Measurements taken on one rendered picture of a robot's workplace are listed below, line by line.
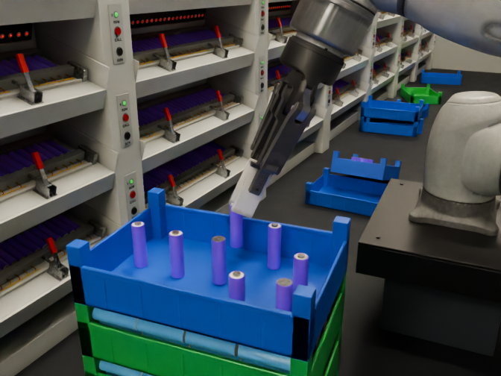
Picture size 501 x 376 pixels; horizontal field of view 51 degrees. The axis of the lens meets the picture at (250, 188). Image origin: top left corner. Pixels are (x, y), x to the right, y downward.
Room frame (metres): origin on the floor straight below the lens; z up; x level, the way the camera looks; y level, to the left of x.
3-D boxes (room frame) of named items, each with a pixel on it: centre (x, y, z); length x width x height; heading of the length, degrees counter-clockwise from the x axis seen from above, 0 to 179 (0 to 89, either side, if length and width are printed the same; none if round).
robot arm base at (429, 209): (1.10, -0.48, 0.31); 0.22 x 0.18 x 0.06; 155
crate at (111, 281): (0.58, 0.04, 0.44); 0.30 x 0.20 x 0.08; 69
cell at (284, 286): (0.48, -0.04, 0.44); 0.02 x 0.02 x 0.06
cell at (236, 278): (0.50, 0.02, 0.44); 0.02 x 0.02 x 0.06
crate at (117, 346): (0.58, 0.04, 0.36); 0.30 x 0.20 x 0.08; 69
